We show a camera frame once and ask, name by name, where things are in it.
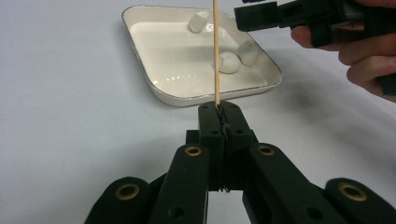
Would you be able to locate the wooden skewer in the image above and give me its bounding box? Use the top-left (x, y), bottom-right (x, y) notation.
top-left (212, 0), bottom-right (221, 107)

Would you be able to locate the white square tray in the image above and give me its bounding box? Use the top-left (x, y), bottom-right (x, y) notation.
top-left (120, 4), bottom-right (284, 108)

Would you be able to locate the white marshmallow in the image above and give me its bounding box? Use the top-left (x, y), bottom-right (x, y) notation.
top-left (187, 10), bottom-right (213, 35)
top-left (218, 50), bottom-right (243, 75)
top-left (236, 39), bottom-right (262, 67)

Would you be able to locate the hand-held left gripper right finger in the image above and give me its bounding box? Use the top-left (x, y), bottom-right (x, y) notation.
top-left (222, 100), bottom-right (260, 192)

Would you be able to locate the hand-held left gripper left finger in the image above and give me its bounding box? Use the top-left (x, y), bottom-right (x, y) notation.
top-left (186, 101), bottom-right (226, 192)

